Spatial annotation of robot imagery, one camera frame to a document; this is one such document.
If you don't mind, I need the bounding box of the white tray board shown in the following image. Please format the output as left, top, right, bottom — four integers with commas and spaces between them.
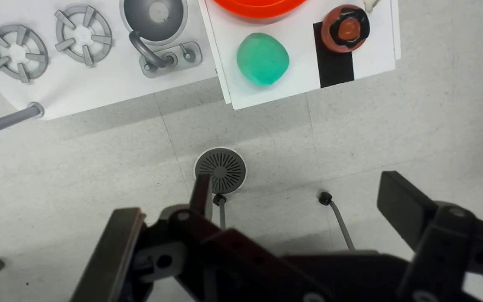
196, 0, 402, 112

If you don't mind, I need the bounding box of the round grey floor disc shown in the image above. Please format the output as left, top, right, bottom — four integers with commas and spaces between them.
193, 146, 248, 196

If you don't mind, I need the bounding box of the green round plushie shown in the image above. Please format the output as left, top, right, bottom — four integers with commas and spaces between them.
235, 32, 292, 89

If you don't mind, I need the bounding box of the black tape patch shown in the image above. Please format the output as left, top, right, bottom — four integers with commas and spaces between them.
312, 22, 357, 89

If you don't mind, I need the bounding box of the white toy stove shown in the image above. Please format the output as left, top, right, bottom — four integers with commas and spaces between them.
0, 0, 223, 142

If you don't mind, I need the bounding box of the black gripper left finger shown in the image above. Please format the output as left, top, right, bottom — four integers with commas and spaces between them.
72, 206, 147, 302

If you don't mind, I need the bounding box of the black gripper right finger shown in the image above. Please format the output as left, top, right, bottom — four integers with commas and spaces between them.
376, 169, 441, 251

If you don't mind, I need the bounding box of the brown toy donut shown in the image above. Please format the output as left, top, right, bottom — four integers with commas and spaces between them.
320, 3, 372, 55

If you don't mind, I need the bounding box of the orange plate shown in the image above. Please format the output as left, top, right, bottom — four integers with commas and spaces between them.
213, 0, 308, 22

